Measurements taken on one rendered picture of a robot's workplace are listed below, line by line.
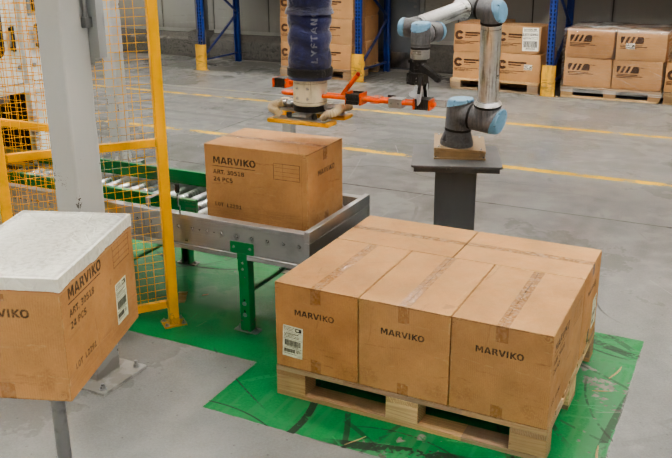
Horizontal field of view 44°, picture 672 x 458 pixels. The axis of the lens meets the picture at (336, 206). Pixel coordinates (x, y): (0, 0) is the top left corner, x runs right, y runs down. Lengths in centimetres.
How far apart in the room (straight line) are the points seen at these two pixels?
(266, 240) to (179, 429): 104
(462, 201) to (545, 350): 176
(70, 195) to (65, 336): 124
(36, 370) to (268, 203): 187
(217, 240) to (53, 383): 180
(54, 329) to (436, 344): 151
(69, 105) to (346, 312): 143
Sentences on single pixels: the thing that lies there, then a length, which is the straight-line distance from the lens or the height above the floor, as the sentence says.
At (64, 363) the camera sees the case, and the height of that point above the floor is 75.
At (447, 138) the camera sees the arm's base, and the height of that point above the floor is 86.
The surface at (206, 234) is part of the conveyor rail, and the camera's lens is 431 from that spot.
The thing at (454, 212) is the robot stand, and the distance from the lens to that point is 483.
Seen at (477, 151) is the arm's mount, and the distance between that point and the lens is 474.
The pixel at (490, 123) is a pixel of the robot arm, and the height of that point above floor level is 98.
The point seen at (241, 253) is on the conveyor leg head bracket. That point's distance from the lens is 422.
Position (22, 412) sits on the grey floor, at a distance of 395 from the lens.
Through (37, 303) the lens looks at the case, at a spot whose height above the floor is 94.
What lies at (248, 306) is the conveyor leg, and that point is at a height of 15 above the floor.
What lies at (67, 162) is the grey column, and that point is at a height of 105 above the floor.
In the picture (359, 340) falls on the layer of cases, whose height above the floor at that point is 35.
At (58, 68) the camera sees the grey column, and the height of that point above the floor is 145.
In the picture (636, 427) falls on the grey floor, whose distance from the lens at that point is 379.
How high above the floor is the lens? 194
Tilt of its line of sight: 18 degrees down
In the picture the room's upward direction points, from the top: straight up
